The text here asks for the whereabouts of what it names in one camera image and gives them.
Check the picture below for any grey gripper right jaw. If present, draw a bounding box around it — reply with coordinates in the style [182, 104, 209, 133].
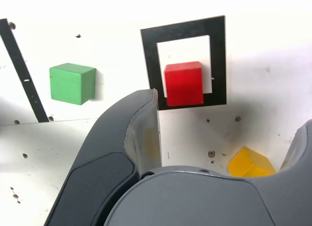
[103, 119, 312, 226]

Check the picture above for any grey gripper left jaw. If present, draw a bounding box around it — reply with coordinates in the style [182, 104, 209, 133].
[45, 88, 163, 226]

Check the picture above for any yellow cube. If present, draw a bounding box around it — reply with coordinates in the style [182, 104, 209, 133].
[227, 146, 277, 177]

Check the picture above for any green cube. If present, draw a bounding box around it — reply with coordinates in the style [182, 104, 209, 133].
[49, 62, 97, 106]

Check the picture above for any red cube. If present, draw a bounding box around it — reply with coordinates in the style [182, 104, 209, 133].
[163, 61, 204, 107]

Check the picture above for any black tape square outline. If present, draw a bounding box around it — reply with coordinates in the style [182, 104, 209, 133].
[140, 15, 227, 111]

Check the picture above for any black tape strip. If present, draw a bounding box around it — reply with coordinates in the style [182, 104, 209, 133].
[0, 18, 49, 123]

